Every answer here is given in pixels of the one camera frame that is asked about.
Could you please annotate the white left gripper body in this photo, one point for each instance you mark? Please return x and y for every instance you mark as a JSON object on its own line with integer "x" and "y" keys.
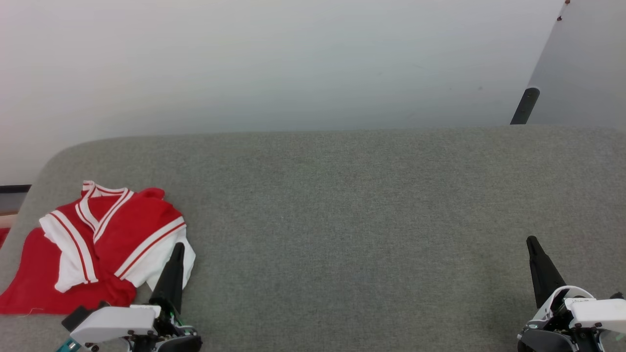
{"x": 115, "y": 322}

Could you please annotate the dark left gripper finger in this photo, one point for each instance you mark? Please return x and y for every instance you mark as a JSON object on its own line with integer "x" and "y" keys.
{"x": 170, "y": 281}

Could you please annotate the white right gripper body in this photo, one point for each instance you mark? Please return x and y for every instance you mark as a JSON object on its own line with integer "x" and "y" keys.
{"x": 594, "y": 313}

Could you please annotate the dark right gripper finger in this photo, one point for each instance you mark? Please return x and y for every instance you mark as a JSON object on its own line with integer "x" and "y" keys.
{"x": 544, "y": 274}

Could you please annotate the red and white shirt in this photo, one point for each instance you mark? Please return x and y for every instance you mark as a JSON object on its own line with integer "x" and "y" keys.
{"x": 142, "y": 220}

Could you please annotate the red cloth in basket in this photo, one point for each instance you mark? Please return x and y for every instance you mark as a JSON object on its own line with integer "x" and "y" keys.
{"x": 3, "y": 237}

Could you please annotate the black pole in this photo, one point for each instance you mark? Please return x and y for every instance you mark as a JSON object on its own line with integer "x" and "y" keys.
{"x": 525, "y": 105}

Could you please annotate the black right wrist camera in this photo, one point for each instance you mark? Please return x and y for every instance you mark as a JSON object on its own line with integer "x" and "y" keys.
{"x": 617, "y": 295}

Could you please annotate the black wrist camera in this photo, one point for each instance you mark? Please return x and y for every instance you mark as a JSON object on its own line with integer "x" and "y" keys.
{"x": 617, "y": 295}
{"x": 77, "y": 317}

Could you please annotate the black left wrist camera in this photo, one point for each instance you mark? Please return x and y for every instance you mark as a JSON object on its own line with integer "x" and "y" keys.
{"x": 77, "y": 317}

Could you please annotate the grey wall panel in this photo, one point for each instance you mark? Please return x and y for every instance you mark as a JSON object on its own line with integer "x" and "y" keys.
{"x": 587, "y": 73}

